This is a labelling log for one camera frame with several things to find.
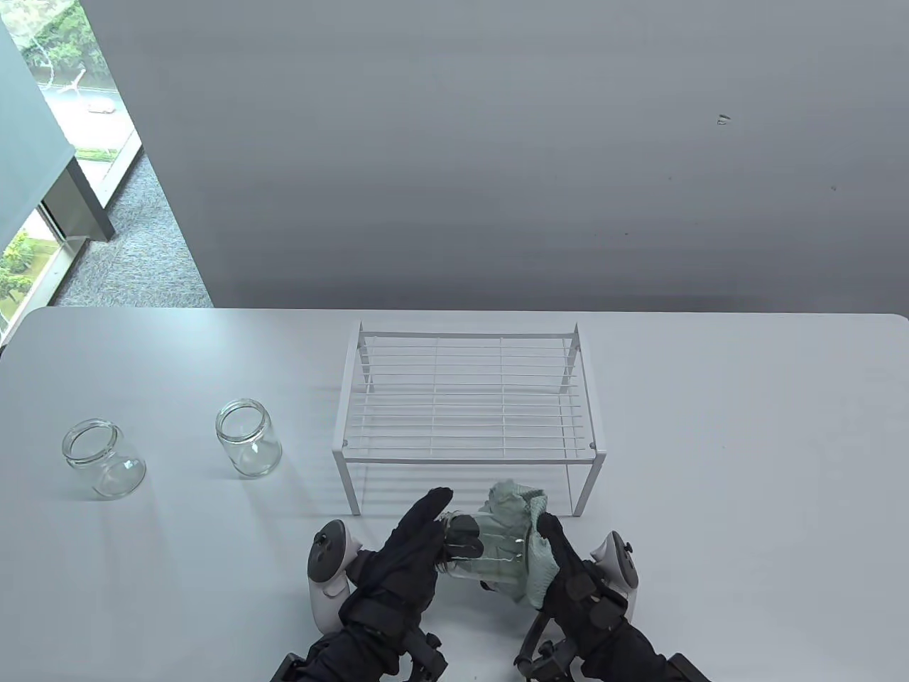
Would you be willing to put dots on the person's left hand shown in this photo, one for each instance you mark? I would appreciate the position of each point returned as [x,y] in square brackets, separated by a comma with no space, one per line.
[405,561]

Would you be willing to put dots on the person's right hand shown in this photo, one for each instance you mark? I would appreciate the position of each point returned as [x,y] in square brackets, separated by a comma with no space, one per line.
[579,597]

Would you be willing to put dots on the grey white hand controller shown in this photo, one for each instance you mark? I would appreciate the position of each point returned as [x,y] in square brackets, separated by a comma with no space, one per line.
[327,554]
[621,561]

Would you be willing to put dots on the clear glass jar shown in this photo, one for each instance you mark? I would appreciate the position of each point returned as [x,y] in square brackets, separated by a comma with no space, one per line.
[248,440]
[501,558]
[103,462]

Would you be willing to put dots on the green fish scale cleaning cloth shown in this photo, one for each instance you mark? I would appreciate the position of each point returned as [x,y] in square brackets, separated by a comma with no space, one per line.
[515,504]

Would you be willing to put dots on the black forearm sensor box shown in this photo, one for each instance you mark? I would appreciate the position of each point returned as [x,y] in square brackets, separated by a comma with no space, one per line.
[287,669]
[685,669]

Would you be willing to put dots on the person's left forearm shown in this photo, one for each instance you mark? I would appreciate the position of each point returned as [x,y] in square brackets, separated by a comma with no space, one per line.
[348,657]

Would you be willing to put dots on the person's right forearm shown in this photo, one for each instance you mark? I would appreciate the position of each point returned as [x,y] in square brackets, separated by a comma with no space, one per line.
[625,661]

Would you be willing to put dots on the grey metal beam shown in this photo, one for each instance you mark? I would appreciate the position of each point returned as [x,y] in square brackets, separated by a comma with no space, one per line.
[82,206]

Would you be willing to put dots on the pale grey partition panel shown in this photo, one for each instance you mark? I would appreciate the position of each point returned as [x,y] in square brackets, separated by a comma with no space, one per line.
[28,156]

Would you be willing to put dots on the window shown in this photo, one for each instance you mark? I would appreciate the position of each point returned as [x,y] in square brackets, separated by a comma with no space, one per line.
[106,85]

